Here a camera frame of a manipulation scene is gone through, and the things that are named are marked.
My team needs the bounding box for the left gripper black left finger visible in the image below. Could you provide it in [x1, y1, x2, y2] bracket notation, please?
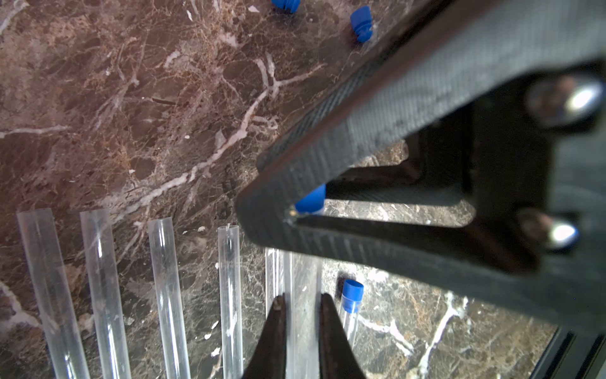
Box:
[241, 295, 287, 379]

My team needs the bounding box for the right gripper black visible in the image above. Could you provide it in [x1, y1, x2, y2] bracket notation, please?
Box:
[236, 1, 605, 333]

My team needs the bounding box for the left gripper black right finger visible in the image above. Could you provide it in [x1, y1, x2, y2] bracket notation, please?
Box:
[318, 293, 366, 379]

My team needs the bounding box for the clear test tube blue stopper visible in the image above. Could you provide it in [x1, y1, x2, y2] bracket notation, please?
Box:
[339, 279, 364, 347]
[148, 218, 191, 378]
[217, 224, 244, 378]
[80, 209, 131, 378]
[282, 183, 328, 379]
[264, 248, 284, 314]

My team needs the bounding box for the blue rubber stopper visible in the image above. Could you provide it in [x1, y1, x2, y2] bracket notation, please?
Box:
[350, 6, 373, 44]
[271, 0, 301, 14]

